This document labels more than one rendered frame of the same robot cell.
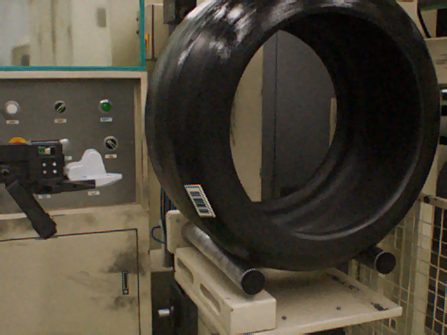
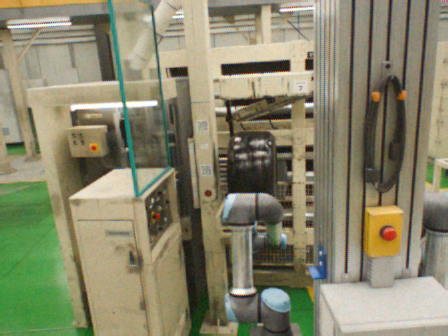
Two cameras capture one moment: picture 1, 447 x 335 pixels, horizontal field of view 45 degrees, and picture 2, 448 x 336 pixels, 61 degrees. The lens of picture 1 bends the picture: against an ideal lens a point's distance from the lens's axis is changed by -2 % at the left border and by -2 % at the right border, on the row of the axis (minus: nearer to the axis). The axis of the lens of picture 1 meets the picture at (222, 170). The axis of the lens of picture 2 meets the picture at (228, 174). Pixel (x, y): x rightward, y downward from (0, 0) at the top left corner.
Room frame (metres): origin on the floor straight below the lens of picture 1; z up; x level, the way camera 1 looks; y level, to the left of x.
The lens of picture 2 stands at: (0.01, 2.02, 1.87)
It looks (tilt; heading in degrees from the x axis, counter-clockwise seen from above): 16 degrees down; 300
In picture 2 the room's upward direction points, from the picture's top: 4 degrees counter-clockwise
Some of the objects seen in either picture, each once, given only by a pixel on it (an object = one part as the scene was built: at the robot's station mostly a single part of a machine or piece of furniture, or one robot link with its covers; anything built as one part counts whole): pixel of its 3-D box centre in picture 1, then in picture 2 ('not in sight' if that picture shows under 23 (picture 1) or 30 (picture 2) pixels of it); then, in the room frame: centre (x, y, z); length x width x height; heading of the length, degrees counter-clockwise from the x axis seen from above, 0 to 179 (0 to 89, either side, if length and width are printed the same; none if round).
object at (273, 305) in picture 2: not in sight; (274, 307); (0.56, 0.77, 0.88); 0.13 x 0.12 x 0.14; 22
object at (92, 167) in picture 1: (95, 168); not in sight; (0.89, 0.21, 1.10); 0.09 x 0.03 x 0.06; 111
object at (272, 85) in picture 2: not in sight; (265, 86); (1.10, -0.45, 1.71); 0.61 x 0.25 x 0.15; 21
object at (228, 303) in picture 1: (218, 283); (247, 228); (1.06, 0.01, 0.84); 0.36 x 0.09 x 0.06; 21
